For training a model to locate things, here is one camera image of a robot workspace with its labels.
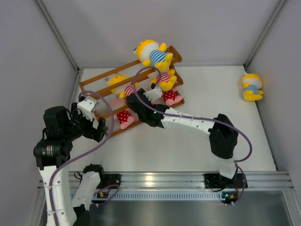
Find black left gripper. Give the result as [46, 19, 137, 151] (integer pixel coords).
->
[63, 102, 108, 142]

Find pink polka plush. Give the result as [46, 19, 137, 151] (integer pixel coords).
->
[162, 87, 182, 106]
[110, 98, 135, 129]

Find yellow plush pink stripes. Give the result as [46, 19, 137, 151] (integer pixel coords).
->
[108, 73, 139, 99]
[150, 69, 177, 91]

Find yellow plush blue stripes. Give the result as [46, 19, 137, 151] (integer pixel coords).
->
[133, 40, 174, 72]

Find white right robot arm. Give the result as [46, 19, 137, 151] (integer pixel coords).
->
[126, 86, 238, 187]

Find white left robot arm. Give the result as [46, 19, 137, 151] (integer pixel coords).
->
[33, 99, 108, 226]

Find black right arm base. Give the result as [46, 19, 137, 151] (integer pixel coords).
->
[204, 173, 245, 190]

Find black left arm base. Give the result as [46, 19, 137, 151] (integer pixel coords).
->
[97, 173, 121, 189]

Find wooden toy shelf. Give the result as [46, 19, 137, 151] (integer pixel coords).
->
[79, 46, 184, 136]

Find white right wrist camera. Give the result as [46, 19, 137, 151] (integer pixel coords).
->
[144, 85, 163, 103]

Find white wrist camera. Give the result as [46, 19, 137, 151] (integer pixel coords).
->
[144, 85, 163, 103]
[77, 96, 98, 121]

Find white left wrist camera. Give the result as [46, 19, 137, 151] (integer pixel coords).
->
[77, 96, 98, 121]

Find white slotted cable duct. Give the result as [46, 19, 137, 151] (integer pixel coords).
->
[70, 190, 224, 201]

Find aluminium rail frame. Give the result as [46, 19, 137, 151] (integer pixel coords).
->
[37, 170, 294, 191]

